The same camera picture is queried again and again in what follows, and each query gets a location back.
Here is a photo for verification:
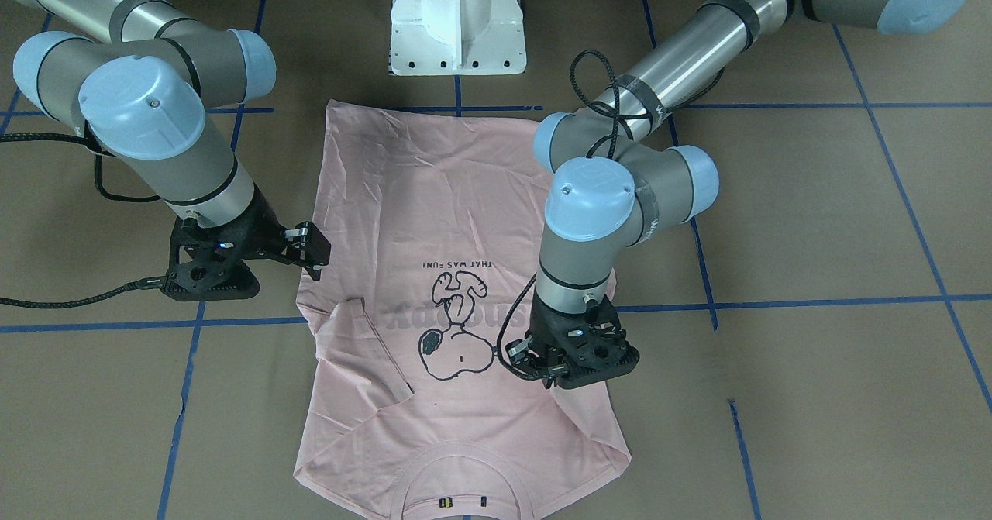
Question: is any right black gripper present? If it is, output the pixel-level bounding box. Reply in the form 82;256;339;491
160;195;332;301

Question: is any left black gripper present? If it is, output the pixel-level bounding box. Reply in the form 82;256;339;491
505;297;640;390

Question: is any pink Snoopy t-shirt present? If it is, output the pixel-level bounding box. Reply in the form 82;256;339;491
294;101;632;519

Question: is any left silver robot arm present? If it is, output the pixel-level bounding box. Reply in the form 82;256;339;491
496;0;966;389

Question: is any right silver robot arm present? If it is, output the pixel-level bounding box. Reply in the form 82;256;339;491
12;0;332;308

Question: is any white camera mast base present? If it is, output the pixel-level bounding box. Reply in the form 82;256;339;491
387;0;528;77

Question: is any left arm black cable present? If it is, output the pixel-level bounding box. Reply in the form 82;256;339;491
494;50;725;377

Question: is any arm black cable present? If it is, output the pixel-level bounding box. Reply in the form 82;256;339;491
494;50;725;377
0;133;167;309

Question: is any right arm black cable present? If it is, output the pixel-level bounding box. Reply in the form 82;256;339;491
0;133;167;309

